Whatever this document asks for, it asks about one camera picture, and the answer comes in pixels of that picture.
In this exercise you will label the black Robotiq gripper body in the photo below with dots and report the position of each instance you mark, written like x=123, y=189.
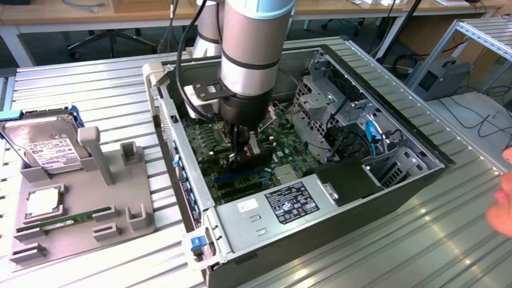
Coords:
x=245, y=109

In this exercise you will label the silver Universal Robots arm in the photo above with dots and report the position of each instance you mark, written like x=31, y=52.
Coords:
x=252, y=45

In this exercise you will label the person's hand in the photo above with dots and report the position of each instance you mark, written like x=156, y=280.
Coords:
x=504, y=216

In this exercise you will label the green motherboard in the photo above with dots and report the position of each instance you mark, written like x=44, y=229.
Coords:
x=292, y=141

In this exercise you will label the silver chipset heatsink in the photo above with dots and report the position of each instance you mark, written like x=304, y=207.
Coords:
x=285, y=175

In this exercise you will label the blue expansion slot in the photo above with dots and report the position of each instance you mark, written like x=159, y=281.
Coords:
x=224, y=179

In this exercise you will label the black expansion slot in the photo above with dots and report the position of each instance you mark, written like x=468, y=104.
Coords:
x=240, y=187
x=244, y=195

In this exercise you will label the silver metal drive cage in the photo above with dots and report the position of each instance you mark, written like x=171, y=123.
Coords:
x=320, y=102

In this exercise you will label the black case fan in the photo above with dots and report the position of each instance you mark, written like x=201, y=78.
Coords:
x=352, y=147

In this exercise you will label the silver power supply unit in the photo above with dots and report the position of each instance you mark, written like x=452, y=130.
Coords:
x=256, y=222

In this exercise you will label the black plastic air shroud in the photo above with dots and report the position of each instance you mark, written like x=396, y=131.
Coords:
x=348, y=180

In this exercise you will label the open dark PC case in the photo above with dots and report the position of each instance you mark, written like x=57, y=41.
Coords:
x=360, y=216

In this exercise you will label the blue case latch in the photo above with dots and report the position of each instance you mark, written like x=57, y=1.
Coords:
x=197, y=243

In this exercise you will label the silver disk bay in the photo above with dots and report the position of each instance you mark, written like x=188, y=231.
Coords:
x=393, y=171

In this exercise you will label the black office chair base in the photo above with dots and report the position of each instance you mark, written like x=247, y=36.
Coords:
x=344, y=22
x=113, y=37

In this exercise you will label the hard drive in blue caddy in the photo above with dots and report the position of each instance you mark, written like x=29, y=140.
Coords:
x=76, y=115

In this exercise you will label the wooden office desk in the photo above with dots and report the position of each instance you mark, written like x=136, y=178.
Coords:
x=48, y=16
x=340, y=7

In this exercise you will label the gray plastic parts rack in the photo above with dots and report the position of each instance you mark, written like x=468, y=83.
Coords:
x=80, y=192

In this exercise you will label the silver hard disk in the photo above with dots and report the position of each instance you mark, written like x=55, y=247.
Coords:
x=44, y=141

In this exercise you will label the green RAM stick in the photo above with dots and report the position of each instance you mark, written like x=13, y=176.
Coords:
x=76, y=219

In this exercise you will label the black stand pole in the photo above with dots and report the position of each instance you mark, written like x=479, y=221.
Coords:
x=405, y=18

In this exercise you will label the silver CPU chip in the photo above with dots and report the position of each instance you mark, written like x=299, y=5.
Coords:
x=41, y=202

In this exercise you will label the wrist camera with black bracket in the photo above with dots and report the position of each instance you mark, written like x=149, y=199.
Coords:
x=208, y=90

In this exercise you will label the aluminium profile frame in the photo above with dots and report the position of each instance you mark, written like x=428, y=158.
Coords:
x=480, y=30

